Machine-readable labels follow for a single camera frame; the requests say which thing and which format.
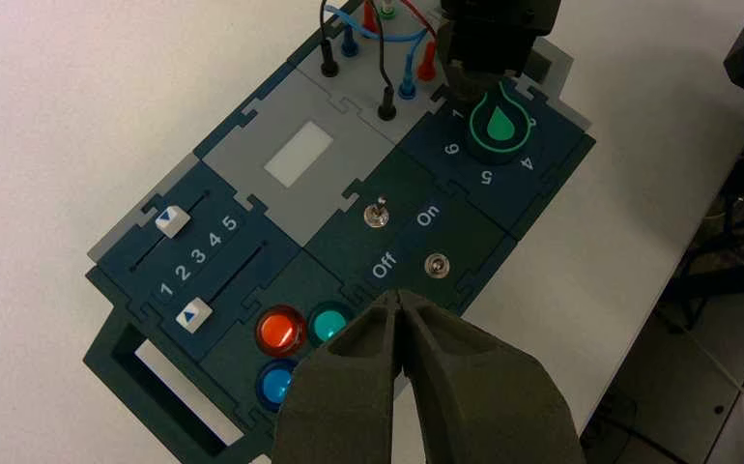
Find metal toggle switch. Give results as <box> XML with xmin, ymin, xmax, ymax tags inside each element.
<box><xmin>363</xmin><ymin>196</ymin><xmax>391</xmax><ymax>230</ymax></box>
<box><xmin>424</xmin><ymin>253</ymin><xmax>450</xmax><ymax>280</ymax></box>

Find pale rectangular display window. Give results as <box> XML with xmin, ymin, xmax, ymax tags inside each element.
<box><xmin>263</xmin><ymin>120</ymin><xmax>336</xmax><ymax>190</ymax></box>

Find red jumper cable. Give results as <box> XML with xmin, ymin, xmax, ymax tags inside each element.
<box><xmin>361</xmin><ymin>0</ymin><xmax>443</xmax><ymax>83</ymax></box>

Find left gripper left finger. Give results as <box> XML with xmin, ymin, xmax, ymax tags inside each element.
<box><xmin>271</xmin><ymin>289</ymin><xmax>405</xmax><ymax>464</ymax></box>

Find black jumper cable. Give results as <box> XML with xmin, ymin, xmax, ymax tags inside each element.
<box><xmin>317</xmin><ymin>0</ymin><xmax>399</xmax><ymax>123</ymax></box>

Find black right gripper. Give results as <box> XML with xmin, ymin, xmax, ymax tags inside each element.
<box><xmin>441</xmin><ymin>0</ymin><xmax>562</xmax><ymax>103</ymax></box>

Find dark teal grey control box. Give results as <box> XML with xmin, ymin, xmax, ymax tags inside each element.
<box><xmin>82</xmin><ymin>0</ymin><xmax>597</xmax><ymax>464</ymax></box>

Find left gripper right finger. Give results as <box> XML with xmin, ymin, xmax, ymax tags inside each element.
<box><xmin>398</xmin><ymin>289</ymin><xmax>587</xmax><ymax>464</ymax></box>

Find white slider cap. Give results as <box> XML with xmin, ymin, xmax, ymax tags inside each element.
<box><xmin>175</xmin><ymin>297</ymin><xmax>214</xmax><ymax>334</ymax></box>
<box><xmin>154</xmin><ymin>206</ymin><xmax>192</xmax><ymax>240</ymax></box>

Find blue round push button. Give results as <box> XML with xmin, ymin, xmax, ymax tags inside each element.
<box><xmin>255</xmin><ymin>360</ymin><xmax>300</xmax><ymax>413</ymax></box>

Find orange round push button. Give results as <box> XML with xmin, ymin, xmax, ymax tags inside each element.
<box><xmin>255</xmin><ymin>305</ymin><xmax>308</xmax><ymax>358</ymax></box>

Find blue jumper cable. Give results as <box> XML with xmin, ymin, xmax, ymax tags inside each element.
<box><xmin>324</xmin><ymin>5</ymin><xmax>434</xmax><ymax>102</ymax></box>

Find black knob with green pointer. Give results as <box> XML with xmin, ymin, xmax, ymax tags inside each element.
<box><xmin>461</xmin><ymin>81</ymin><xmax>537</xmax><ymax>168</ymax></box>

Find teal round push button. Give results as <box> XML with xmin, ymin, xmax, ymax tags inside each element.
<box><xmin>307</xmin><ymin>301</ymin><xmax>356</xmax><ymax>348</ymax></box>

